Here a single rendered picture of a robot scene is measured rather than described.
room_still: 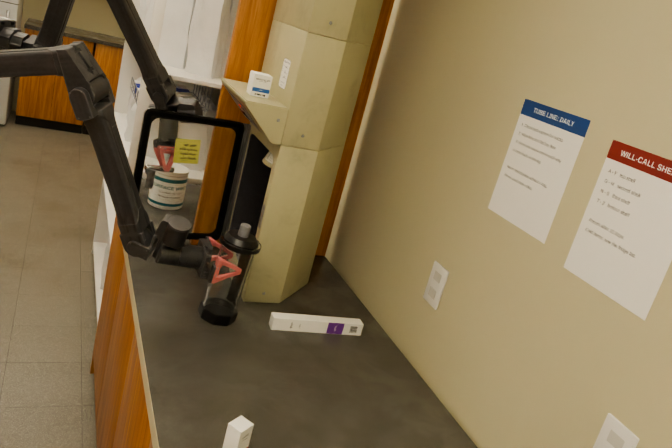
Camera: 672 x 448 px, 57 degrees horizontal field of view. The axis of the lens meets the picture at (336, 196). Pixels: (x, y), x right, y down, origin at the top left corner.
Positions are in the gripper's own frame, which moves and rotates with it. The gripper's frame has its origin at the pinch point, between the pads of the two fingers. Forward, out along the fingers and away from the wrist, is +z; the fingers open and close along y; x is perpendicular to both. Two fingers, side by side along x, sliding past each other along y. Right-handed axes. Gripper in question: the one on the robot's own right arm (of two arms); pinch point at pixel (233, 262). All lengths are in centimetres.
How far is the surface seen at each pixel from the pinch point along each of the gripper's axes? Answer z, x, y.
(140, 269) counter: -16.7, 18.5, 25.8
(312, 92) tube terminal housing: 9.8, -46.7, 10.2
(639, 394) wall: 49, -24, -80
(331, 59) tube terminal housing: 12, -56, 10
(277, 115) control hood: 2.6, -38.4, 10.2
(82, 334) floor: -10, 115, 139
